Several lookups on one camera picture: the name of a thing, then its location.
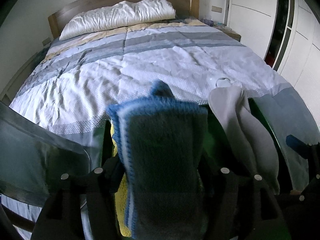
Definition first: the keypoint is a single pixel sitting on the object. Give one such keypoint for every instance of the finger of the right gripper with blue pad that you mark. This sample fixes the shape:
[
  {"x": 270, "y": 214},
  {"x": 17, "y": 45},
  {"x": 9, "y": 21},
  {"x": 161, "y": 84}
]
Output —
[{"x": 311, "y": 154}]

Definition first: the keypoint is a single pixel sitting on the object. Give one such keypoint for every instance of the grey sock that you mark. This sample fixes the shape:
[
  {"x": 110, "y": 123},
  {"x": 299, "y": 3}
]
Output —
[{"x": 248, "y": 138}]

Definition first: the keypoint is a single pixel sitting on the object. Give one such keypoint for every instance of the grey blue-trimmed cloth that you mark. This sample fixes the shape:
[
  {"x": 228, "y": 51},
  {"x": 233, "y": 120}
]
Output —
[{"x": 159, "y": 141}]

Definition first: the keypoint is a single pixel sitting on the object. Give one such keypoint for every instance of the yellow white towel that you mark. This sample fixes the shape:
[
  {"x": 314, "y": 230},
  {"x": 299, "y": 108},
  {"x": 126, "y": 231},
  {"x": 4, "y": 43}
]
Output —
[{"x": 120, "y": 201}]

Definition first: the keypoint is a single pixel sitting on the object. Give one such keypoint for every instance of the white sliding wardrobe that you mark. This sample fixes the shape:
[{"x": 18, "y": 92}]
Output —
[{"x": 284, "y": 33}]

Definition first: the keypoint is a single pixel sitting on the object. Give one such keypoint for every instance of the right wooden nightstand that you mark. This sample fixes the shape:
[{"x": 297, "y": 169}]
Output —
[{"x": 228, "y": 31}]

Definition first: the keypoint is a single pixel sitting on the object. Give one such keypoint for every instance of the white rolled duvet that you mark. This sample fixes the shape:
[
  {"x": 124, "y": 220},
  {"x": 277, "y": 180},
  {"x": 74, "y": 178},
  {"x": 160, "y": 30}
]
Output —
[{"x": 122, "y": 14}]

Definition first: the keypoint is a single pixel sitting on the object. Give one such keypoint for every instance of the striped blue bed cover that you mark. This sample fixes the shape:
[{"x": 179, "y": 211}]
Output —
[{"x": 69, "y": 92}]

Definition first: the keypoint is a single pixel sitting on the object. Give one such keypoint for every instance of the dark glass jar wooden lid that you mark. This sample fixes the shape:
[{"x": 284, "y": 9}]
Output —
[{"x": 33, "y": 159}]

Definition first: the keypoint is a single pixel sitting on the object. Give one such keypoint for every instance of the right wall socket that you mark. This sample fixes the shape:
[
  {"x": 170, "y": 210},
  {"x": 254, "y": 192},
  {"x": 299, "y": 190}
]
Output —
[{"x": 216, "y": 9}]

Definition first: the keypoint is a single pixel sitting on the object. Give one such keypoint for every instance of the wall socket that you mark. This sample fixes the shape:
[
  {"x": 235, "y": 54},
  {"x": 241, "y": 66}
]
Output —
[
  {"x": 46, "y": 41},
  {"x": 216, "y": 9}
]

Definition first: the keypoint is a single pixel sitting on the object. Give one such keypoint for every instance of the left wall socket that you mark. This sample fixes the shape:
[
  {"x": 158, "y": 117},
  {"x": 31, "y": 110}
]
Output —
[{"x": 46, "y": 41}]

